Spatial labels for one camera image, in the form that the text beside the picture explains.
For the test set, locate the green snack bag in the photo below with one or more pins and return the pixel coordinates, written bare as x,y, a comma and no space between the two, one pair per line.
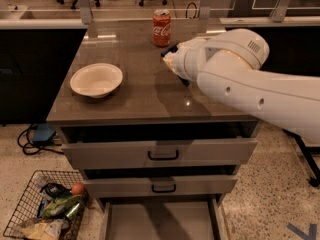
59,205

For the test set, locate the bottom grey drawer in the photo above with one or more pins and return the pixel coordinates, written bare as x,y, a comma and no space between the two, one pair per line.
163,218

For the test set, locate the dark blue rxbar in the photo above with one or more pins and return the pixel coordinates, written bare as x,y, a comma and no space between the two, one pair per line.
173,49

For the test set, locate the orange round fruit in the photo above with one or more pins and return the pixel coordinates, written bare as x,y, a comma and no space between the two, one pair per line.
77,188

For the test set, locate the black snack packet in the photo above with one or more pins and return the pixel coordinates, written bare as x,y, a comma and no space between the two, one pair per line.
55,190

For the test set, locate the middle grey drawer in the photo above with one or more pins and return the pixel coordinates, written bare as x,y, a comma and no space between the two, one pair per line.
177,185

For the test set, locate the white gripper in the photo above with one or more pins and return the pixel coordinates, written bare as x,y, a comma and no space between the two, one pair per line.
185,61

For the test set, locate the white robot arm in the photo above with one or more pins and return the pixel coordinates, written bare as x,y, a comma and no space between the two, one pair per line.
227,68

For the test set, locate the yellow snack bag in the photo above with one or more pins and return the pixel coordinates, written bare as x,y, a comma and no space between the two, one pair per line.
44,230

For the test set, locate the black cart frame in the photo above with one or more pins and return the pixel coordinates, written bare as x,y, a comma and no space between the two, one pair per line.
308,151

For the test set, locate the grey drawer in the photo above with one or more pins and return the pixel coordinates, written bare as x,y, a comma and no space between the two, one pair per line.
159,154
177,185
163,218

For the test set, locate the black wire basket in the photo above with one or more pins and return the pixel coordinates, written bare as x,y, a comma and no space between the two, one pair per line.
32,202

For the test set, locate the green soda can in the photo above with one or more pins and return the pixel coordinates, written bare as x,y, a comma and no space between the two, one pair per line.
71,213

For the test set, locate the red coca-cola can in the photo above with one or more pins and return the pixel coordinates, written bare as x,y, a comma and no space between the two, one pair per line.
161,27

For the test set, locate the white paper bowl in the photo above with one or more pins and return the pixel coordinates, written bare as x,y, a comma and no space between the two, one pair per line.
96,80

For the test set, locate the blue foot pedal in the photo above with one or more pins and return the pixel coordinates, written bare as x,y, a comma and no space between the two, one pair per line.
43,134

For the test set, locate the grey drawer cabinet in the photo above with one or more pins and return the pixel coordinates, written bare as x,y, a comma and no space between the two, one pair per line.
151,104

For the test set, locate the top grey drawer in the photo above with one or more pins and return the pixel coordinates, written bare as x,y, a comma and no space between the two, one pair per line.
159,154

